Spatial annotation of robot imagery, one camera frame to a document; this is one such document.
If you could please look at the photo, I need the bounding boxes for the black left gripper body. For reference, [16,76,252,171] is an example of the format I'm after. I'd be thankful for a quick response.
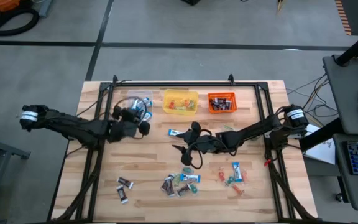
[108,105,151,143]

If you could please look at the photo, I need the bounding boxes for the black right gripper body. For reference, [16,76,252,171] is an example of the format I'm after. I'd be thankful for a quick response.
[181,121,223,167]

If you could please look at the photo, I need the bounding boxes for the silver black snack wrapper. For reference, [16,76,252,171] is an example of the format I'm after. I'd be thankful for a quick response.
[166,175,176,197]

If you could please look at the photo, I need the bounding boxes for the clear plastic bin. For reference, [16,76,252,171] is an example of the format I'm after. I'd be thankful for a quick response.
[125,89,154,128]

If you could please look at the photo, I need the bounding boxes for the orange plastic basket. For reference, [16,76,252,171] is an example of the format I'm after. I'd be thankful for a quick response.
[207,91,238,114]

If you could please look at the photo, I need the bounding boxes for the yellow plastic bin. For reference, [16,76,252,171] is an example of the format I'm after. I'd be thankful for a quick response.
[162,88,199,116]

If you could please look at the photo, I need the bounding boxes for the white paper sheet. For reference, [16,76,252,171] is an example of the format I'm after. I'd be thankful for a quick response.
[303,123,336,166]

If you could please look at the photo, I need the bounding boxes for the grey desk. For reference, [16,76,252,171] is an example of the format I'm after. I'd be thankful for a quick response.
[322,54,358,212]

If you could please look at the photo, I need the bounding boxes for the black stand pole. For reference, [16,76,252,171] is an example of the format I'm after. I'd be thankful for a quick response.
[334,24,358,67]

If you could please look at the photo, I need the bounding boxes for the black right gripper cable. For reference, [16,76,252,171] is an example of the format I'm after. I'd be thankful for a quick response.
[192,148,205,170]

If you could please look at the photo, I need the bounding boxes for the black aluminium table frame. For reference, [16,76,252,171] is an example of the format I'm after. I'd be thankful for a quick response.
[51,74,323,224]

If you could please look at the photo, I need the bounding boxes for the black cable bundle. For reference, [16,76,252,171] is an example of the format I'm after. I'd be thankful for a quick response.
[267,149,318,222]
[53,146,104,222]

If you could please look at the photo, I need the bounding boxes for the black floor cables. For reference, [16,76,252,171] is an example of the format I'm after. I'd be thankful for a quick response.
[286,73,338,125]

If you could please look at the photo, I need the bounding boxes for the black vacuum hose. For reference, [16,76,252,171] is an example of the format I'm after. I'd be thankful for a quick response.
[0,8,40,37]

